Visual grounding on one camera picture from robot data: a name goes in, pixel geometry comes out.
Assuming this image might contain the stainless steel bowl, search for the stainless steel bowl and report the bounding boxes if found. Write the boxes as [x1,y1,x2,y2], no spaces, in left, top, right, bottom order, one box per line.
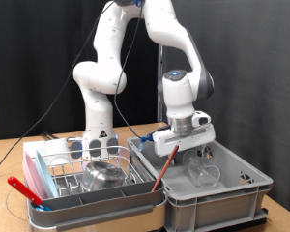
[80,160,128,192]

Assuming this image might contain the vertical metal pole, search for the vertical metal pole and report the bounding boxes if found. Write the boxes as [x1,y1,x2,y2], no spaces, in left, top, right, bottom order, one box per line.
[156,44,165,123]

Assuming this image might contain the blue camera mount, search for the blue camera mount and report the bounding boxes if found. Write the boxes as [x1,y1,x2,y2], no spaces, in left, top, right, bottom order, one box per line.
[138,131,155,153]

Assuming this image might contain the long black hanging cable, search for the long black hanging cable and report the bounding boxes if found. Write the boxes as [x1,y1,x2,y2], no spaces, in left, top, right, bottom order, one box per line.
[0,0,147,174]

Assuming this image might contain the grey wire dish rack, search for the grey wire dish rack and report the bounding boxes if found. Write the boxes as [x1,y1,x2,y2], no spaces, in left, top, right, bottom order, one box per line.
[26,145,168,232]

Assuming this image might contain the blue handled utensil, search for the blue handled utensil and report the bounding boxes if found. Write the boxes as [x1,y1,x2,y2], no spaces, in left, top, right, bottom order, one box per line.
[33,203,52,213]

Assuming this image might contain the grey plastic crate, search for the grey plastic crate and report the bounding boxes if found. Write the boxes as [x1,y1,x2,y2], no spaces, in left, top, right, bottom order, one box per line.
[127,130,274,232]

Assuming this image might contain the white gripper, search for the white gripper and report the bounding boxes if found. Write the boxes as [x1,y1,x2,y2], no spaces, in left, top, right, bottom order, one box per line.
[152,122,217,166]

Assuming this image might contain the light blue plate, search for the light blue plate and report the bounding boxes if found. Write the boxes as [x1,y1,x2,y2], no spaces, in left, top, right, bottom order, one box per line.
[35,150,60,199]

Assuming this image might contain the clear wine glass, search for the clear wine glass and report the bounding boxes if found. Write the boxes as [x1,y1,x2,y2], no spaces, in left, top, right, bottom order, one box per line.
[182,148,222,189]

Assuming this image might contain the black cables on table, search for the black cables on table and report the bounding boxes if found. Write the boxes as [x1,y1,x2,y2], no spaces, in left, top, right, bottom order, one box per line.
[40,130,61,141]

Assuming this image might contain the dark grey backdrop curtain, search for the dark grey backdrop curtain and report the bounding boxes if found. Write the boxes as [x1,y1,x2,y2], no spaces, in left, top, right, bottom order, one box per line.
[162,0,290,218]

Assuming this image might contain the red handled utensil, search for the red handled utensil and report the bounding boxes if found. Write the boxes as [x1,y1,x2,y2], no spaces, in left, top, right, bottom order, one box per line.
[7,176,44,207]

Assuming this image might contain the white box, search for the white box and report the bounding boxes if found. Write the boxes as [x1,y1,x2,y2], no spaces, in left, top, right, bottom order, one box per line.
[22,138,72,168]

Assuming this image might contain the black backdrop curtain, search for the black backdrop curtain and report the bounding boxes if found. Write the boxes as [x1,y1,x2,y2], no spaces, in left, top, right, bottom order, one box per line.
[0,0,160,141]

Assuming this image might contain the pink plate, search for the pink plate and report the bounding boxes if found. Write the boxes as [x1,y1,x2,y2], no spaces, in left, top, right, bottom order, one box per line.
[23,151,47,201]

